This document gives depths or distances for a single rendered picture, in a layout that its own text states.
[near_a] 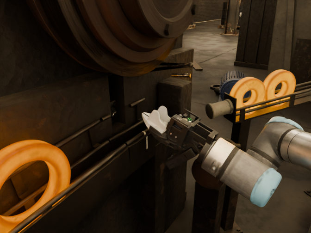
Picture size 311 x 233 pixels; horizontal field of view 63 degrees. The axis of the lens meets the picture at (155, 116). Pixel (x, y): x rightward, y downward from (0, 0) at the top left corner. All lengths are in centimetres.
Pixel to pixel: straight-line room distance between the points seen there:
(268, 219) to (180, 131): 103
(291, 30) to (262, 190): 275
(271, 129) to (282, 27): 262
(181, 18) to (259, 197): 43
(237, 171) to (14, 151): 45
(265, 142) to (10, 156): 59
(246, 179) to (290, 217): 103
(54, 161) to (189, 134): 31
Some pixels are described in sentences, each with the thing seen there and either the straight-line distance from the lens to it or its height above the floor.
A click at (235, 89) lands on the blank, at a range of 102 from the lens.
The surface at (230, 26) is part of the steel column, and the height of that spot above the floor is 27.
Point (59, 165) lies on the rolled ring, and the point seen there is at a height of 75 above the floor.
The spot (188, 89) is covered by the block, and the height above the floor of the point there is 78.
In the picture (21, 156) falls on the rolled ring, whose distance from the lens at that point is 50.
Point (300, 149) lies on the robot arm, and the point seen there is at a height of 74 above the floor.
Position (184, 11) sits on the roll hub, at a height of 103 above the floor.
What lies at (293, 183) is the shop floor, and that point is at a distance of 188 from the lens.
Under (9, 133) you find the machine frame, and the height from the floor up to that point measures 82.
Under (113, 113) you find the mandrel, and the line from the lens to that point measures 76.
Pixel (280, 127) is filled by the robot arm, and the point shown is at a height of 75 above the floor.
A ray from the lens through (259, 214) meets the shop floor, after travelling 158.
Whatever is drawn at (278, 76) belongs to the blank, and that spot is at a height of 78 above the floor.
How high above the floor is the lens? 105
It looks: 24 degrees down
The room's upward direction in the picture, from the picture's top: straight up
